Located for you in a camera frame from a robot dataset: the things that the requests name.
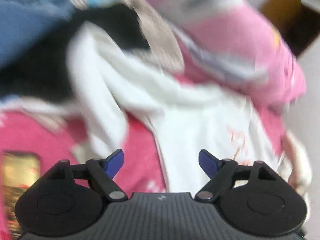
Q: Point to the white shirt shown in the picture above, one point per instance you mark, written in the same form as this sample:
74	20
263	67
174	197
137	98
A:
195	120

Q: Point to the pink flower print blanket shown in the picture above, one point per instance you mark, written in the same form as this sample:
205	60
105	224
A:
30	135

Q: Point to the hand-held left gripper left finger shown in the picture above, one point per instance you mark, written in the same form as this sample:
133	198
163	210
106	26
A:
115	165

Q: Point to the pile of unfolded clothes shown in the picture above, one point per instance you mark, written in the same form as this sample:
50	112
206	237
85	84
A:
160	37

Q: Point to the black garment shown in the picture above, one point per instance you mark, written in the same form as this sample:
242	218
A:
50	75

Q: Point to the blue denim garment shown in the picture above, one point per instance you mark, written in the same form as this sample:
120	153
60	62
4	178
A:
27	27

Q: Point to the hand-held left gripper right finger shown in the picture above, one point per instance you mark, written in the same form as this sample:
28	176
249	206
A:
207	165

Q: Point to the pink floral quilt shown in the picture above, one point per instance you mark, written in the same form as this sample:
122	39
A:
240	37

